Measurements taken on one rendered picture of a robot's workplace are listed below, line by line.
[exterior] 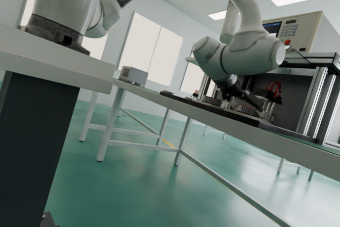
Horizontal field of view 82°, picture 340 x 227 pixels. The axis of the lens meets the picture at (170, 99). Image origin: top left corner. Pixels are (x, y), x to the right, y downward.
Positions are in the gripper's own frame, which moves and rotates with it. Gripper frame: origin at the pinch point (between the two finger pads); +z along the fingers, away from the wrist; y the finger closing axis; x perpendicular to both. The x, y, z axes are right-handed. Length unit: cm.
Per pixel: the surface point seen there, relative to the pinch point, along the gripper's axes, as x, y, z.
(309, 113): 8.5, 20.2, 6.0
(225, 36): 101, -110, 39
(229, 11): 137, -122, 31
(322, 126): 12.6, 20.2, 22.2
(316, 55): 31.6, 15.5, -2.4
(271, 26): 48, -11, -7
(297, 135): -1.7, 19.9, 7.0
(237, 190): -30, -34, 87
